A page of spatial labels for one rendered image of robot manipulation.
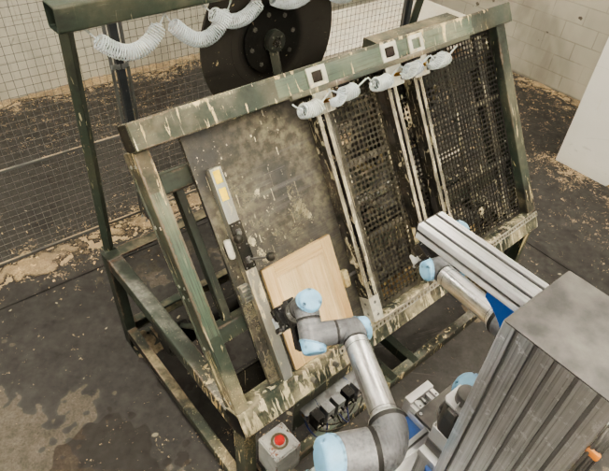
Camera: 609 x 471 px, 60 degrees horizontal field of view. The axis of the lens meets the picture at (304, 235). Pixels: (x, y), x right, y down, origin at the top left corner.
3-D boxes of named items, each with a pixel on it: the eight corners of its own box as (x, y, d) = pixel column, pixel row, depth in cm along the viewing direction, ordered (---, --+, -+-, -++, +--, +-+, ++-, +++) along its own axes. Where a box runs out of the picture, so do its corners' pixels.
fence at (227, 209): (279, 378, 227) (284, 381, 224) (205, 170, 199) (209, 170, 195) (289, 372, 230) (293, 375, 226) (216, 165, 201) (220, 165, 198)
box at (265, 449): (276, 483, 207) (276, 463, 195) (258, 460, 213) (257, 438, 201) (299, 464, 213) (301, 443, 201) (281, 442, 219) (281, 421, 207)
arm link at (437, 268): (513, 367, 154) (416, 278, 192) (541, 355, 157) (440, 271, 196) (519, 337, 148) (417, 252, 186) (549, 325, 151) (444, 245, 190)
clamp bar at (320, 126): (361, 321, 252) (398, 333, 233) (290, 73, 217) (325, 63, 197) (376, 311, 257) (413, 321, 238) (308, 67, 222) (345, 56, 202)
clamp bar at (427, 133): (442, 266, 283) (480, 272, 263) (390, 41, 247) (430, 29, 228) (454, 258, 288) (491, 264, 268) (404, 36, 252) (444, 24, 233)
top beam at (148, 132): (127, 154, 181) (135, 153, 173) (115, 126, 178) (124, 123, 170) (497, 24, 292) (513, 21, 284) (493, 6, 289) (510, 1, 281)
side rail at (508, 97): (511, 212, 326) (528, 213, 317) (478, 30, 293) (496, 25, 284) (518, 207, 330) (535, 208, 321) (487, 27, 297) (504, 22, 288)
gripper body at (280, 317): (287, 304, 183) (298, 293, 173) (299, 325, 181) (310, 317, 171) (268, 313, 180) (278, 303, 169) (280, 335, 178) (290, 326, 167)
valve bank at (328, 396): (312, 454, 234) (315, 428, 218) (291, 431, 242) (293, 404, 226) (389, 392, 260) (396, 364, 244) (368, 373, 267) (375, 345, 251)
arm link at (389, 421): (431, 450, 123) (367, 305, 161) (387, 460, 121) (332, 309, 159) (422, 476, 130) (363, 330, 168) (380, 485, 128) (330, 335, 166)
